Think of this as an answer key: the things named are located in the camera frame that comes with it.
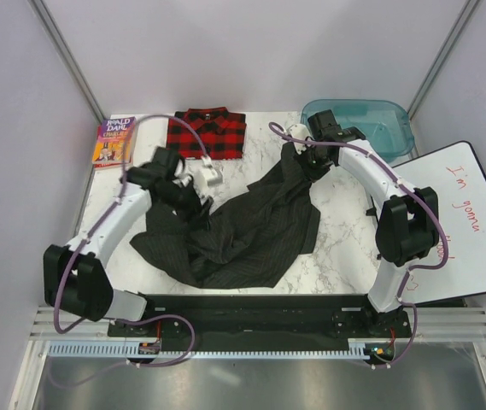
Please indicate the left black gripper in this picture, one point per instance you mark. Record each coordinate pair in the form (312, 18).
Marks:
(196, 211)

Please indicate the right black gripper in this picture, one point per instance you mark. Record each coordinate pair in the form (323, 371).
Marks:
(312, 174)

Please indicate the dark pinstriped long sleeve shirt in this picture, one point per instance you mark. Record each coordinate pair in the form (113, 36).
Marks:
(251, 240)

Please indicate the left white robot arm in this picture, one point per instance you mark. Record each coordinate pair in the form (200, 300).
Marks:
(75, 277)

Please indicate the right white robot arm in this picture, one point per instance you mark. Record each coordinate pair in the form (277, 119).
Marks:
(408, 224)

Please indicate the red black plaid folded shirt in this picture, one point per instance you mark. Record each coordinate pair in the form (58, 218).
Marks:
(221, 131)

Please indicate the teal transparent plastic bin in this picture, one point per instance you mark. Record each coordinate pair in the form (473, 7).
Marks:
(385, 124)

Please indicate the Roald Dahl paperback book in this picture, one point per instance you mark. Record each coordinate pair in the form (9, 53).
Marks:
(115, 142)

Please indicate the whiteboard with red writing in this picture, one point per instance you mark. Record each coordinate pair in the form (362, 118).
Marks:
(455, 173)

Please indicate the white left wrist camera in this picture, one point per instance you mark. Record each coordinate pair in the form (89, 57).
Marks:
(206, 177)

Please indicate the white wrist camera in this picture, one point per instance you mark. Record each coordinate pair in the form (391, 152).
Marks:
(298, 133)
(206, 177)

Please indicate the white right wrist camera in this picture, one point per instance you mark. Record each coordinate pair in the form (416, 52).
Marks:
(298, 133)

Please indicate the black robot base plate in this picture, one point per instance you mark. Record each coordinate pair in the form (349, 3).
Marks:
(300, 322)

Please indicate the white slotted cable duct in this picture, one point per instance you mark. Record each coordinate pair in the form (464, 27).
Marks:
(140, 350)

